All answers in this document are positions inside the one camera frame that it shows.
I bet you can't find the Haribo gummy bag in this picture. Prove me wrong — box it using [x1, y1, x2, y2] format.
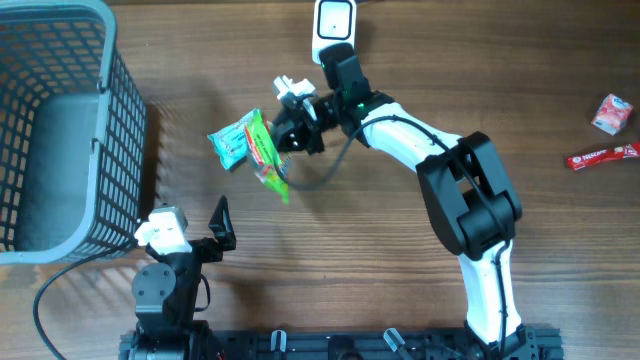
[244, 109, 290, 204]

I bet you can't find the teal tissue pack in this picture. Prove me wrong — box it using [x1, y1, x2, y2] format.
[207, 108, 261, 171]

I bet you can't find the red Nescafe stick sachet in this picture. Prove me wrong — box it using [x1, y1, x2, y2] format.
[566, 142, 639, 171]

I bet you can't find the red small candy packet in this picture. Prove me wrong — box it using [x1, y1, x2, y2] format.
[591, 94, 633, 135]

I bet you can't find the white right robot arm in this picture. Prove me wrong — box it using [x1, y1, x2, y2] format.
[270, 43, 522, 359]

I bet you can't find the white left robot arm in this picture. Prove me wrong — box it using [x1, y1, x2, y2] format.
[118, 196, 236, 360]

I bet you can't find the white barcode scanner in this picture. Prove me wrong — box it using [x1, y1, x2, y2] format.
[312, 0, 357, 64]

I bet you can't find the grey plastic shopping basket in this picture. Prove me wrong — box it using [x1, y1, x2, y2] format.
[1, 0, 147, 265]

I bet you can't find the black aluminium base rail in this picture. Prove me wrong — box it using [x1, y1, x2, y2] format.
[118, 326, 564, 360]

